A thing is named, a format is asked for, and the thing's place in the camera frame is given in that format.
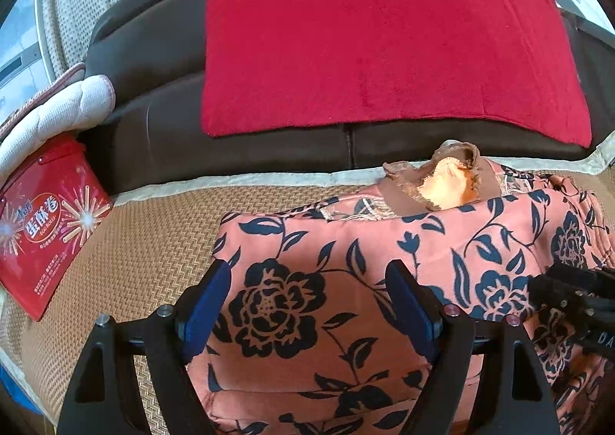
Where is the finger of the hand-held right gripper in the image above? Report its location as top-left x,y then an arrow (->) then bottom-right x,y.
527,263 -> 615,320

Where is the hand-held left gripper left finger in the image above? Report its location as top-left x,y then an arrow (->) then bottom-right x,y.
58,259 -> 232,435

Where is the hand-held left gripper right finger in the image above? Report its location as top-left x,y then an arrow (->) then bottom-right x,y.
385,259 -> 561,435

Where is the pink navy floral garment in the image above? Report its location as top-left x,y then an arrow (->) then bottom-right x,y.
185,161 -> 615,435

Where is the woven straw mat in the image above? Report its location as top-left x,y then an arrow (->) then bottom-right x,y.
0,144 -> 615,435

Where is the brown underwear with orange lining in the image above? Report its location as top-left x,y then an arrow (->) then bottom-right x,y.
383,139 -> 503,219

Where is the blue cloth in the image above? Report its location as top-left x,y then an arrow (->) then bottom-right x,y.
0,362 -> 26,400

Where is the white quilted cushion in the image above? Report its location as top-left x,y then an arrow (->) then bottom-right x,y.
0,63 -> 116,176

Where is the brown leather sofa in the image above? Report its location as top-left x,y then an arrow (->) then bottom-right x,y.
79,0 -> 615,196

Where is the red towel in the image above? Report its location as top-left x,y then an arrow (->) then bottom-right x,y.
200,0 -> 593,148

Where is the white frame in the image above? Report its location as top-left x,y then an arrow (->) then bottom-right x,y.
542,0 -> 607,38

